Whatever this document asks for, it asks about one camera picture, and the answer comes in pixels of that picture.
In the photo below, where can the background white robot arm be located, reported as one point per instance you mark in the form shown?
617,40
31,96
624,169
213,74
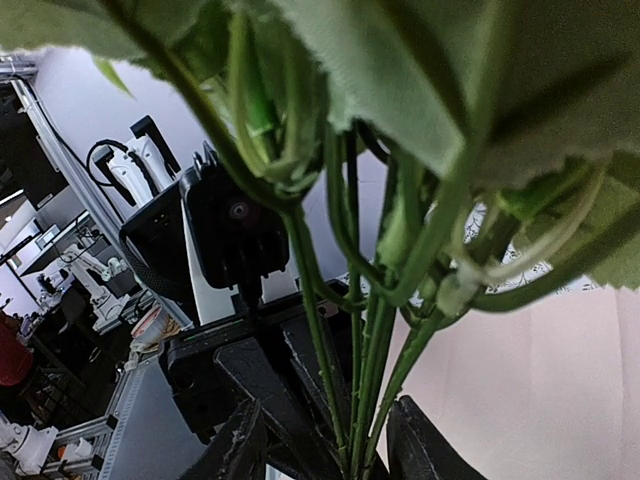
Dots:
140,169

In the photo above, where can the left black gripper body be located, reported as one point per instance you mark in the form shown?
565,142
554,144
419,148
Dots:
213,368

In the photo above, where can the pink wrapping paper sheet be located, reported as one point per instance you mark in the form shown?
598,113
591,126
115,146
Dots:
550,391

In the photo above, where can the white blue hydrangea stem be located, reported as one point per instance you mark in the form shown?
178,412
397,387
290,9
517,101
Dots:
469,148

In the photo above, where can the background metal shelf frame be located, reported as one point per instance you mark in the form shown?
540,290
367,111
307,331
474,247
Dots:
77,173

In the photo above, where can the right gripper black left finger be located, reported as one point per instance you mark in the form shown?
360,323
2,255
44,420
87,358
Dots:
238,451

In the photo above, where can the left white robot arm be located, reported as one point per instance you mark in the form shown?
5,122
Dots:
158,233

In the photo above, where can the pink patterned ball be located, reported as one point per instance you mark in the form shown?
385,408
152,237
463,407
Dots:
151,328

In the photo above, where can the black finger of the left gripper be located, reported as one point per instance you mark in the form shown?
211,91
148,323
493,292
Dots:
282,373

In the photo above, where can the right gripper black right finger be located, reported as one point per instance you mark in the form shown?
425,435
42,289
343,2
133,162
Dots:
418,451

